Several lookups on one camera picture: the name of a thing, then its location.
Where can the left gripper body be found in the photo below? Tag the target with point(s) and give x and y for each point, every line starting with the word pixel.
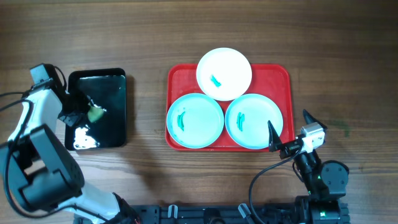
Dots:
pixel 76 111

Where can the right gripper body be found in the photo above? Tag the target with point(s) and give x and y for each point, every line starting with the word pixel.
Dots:
pixel 288 149

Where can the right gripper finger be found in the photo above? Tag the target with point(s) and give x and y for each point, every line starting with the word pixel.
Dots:
pixel 309 119
pixel 275 143

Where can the green yellow sponge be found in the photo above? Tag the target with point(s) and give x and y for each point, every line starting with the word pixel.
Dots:
pixel 94 114

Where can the light blue plate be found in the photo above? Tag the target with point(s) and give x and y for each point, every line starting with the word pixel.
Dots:
pixel 246 120
pixel 195 121

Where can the white round plate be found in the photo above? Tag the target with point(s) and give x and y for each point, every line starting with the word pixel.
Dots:
pixel 224 74

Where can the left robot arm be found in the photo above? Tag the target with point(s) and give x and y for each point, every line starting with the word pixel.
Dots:
pixel 40 176

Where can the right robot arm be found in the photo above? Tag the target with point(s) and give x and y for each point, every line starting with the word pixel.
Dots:
pixel 325 181

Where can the black water tray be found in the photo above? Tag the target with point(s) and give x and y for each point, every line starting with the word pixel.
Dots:
pixel 106 89

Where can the red plastic tray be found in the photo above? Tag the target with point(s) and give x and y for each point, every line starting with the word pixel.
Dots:
pixel 270 80

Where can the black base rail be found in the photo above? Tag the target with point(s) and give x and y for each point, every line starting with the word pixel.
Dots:
pixel 217 214

